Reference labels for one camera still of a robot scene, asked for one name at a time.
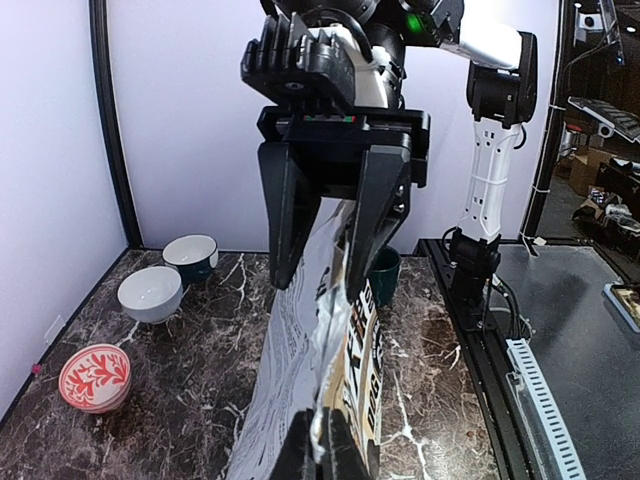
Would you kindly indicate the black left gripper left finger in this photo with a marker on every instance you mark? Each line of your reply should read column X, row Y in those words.
column 295, row 460

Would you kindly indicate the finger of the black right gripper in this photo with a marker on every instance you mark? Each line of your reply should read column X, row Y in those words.
column 382, row 205
column 292, row 204

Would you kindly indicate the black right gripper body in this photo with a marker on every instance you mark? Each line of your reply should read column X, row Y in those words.
column 329, row 150

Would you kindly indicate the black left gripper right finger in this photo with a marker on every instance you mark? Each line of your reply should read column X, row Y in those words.
column 341, row 459

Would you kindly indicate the brown pet food bag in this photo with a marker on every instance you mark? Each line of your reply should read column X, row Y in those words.
column 320, row 350

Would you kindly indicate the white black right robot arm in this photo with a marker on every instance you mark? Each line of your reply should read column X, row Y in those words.
column 501, row 93

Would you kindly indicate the dark green mug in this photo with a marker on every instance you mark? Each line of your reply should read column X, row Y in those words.
column 384, row 276

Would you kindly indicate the dark rimmed white bowl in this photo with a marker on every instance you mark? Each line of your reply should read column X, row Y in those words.
column 194, row 257

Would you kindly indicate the white ceramic bowl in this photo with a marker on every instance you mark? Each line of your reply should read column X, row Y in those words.
column 151, row 295

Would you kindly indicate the red patterned bowl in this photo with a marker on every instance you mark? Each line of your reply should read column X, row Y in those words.
column 96, row 379

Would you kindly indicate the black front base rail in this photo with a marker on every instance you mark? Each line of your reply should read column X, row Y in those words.
column 485, row 354

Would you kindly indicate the white cable duct strip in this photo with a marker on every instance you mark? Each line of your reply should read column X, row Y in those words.
column 552, row 445

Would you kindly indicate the black corner frame post right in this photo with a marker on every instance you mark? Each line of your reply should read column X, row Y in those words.
column 105, row 94

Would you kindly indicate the clear wall label tab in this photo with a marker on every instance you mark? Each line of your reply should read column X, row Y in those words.
column 54, row 330

